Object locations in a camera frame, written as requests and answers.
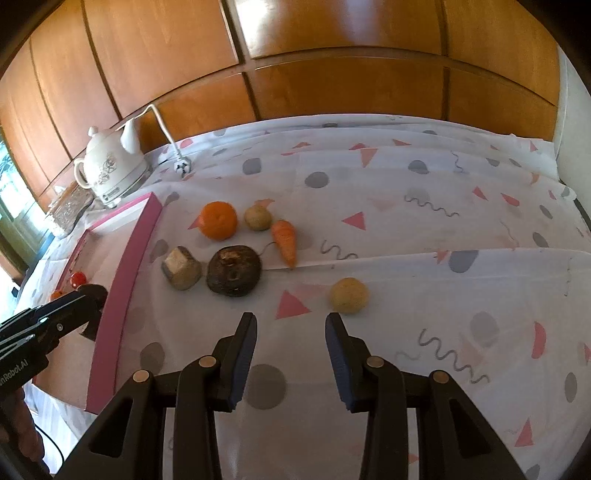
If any large round potato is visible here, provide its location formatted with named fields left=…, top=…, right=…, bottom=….
left=329, top=277, right=369, bottom=315

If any person's left forearm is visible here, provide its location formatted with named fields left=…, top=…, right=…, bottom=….
left=0, top=390, right=45, bottom=474

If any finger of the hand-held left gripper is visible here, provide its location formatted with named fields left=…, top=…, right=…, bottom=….
left=50, top=315, right=93, bottom=345
left=44, top=286, right=93, bottom=325

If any patterned white tablecloth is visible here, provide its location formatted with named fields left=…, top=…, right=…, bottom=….
left=9, top=113, right=591, bottom=480

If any cut taro piece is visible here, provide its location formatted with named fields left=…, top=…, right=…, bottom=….
left=161, top=246, right=203, bottom=291

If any orange tangerine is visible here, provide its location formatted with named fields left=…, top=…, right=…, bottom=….
left=198, top=201, right=238, bottom=241

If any clear glass box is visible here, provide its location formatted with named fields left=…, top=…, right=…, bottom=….
left=45, top=181, right=95, bottom=237

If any pink shallow box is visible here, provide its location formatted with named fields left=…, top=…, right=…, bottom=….
left=18, top=191, right=163, bottom=414

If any white power cord with plug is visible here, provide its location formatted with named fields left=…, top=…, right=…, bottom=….
left=139, top=104, right=195, bottom=178

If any dark brown round root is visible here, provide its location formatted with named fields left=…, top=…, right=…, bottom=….
left=206, top=246, right=263, bottom=296

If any black cable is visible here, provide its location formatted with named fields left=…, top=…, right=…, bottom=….
left=33, top=422, right=66, bottom=472

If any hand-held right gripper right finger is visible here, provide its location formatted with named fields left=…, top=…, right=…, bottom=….
left=324, top=313, right=527, bottom=480

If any dark brown fruit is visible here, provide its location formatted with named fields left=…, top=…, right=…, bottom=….
left=79, top=284, right=110, bottom=343

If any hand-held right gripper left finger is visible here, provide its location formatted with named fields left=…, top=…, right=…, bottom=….
left=55, top=312, right=258, bottom=480

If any white ceramic electric kettle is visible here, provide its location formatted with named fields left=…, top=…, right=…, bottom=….
left=74, top=117, right=151, bottom=208

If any small round potato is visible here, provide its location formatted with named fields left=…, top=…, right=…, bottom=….
left=244, top=204, right=273, bottom=232

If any orange carrot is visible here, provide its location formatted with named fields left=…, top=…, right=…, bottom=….
left=271, top=220, right=297, bottom=270

